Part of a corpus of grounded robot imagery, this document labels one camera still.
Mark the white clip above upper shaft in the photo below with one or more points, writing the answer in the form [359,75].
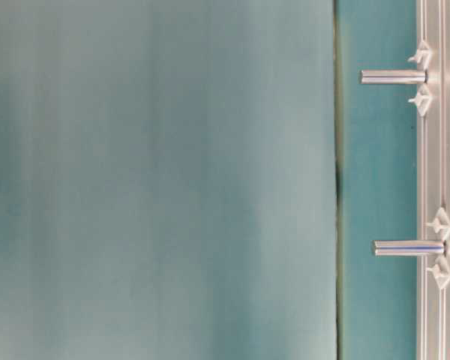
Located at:
[422,56]

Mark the lower steel shaft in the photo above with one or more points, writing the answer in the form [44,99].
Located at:
[407,248]

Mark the white clip above lower shaft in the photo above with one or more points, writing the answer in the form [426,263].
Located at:
[440,224]

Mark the white clip above shaft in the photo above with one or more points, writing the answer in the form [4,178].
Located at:
[422,56]
[440,224]

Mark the steel shaft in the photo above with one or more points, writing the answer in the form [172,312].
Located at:
[407,248]
[392,77]

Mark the white clip below upper shaft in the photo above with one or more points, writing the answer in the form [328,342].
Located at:
[422,100]

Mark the upper steel shaft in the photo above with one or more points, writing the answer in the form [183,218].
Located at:
[392,77]

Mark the silver aluminium extrusion rail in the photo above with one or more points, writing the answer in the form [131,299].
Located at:
[433,179]

